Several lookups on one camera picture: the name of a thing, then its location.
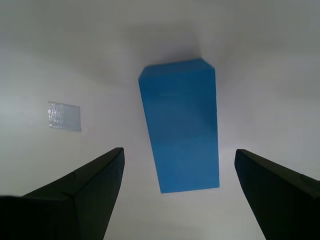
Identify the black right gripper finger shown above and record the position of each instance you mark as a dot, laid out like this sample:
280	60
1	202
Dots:
62	210
282	205

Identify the blue rectangular block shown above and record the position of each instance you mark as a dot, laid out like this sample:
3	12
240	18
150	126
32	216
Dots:
182	125

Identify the large grey tape piece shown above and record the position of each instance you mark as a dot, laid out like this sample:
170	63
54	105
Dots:
64	117

